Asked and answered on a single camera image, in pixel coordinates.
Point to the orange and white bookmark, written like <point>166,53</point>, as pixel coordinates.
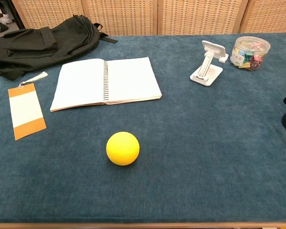
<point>26,107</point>

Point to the yellow ball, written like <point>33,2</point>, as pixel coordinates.
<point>122,148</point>

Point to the blue table cloth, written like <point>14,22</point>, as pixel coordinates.
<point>193,155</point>

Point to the white spiral notebook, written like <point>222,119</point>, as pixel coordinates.
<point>83,83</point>

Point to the white folding phone stand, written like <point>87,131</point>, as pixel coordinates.
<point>206,71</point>

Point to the woven wooden folding screen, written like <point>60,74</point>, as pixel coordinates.
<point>124,16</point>

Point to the clear jar of binder clips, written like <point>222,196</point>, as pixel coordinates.
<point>249,55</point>

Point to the black backpack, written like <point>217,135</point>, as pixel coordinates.
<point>38,47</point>

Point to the white shoes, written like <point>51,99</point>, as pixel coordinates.
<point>5,19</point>

